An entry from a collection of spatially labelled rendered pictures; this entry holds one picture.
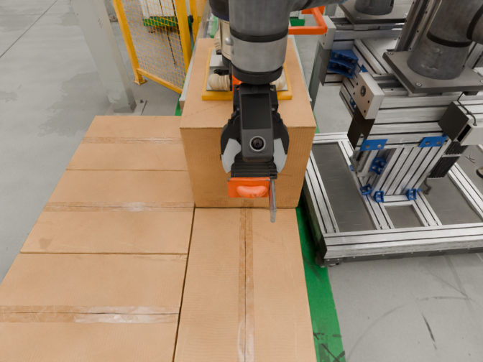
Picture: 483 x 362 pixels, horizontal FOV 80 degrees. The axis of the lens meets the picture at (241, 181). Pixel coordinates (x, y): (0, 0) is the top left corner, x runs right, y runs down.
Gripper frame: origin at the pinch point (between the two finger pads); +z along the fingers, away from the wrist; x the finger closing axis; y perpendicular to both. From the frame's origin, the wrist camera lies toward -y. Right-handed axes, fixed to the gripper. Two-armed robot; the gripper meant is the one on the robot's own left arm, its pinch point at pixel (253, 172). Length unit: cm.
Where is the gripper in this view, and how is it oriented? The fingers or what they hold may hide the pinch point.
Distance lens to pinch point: 54.1
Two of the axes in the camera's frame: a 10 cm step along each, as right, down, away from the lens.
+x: -10.0, 0.0, 0.0
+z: 0.0, 6.6, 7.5
